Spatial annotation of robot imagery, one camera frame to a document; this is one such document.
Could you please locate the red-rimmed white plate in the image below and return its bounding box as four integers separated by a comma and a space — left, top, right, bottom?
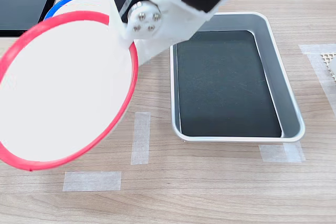
0, 10, 139, 172

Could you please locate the black mat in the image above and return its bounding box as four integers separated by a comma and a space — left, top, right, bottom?
175, 30, 283, 138

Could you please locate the translucent white tape strip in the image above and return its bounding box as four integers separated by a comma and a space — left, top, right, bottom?
258, 141, 307, 163
298, 44, 336, 55
130, 111, 152, 166
62, 171, 122, 192
306, 52, 336, 118

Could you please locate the black electronic device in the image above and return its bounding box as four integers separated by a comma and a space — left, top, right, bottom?
0, 0, 67, 38

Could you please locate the steel tray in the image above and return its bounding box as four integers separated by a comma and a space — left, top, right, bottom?
169, 11, 307, 143

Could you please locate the pale perforated base plate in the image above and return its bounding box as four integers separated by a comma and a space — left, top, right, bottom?
320, 52, 336, 83

